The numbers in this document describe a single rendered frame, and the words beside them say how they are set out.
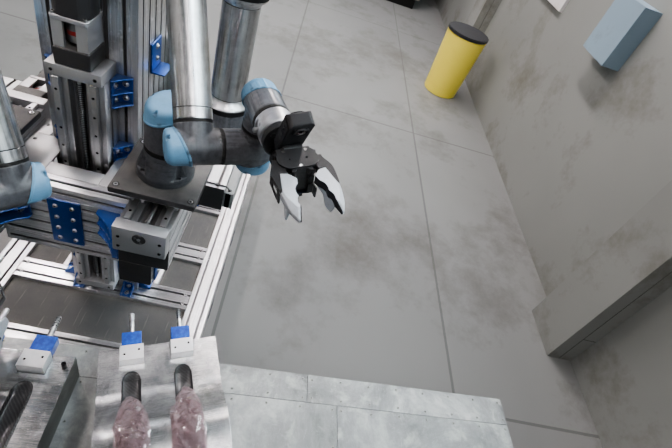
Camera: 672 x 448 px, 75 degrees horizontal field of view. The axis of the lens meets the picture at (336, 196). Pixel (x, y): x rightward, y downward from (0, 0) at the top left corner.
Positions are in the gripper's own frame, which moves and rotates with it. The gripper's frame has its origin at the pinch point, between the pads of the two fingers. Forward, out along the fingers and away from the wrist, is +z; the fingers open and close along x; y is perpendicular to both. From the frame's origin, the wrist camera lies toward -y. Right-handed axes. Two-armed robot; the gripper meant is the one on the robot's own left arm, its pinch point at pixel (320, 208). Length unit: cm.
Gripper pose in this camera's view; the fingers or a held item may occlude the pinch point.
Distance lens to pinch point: 67.0
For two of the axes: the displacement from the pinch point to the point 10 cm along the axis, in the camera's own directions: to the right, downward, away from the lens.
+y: -1.7, 6.9, 7.0
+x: -9.1, 1.6, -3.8
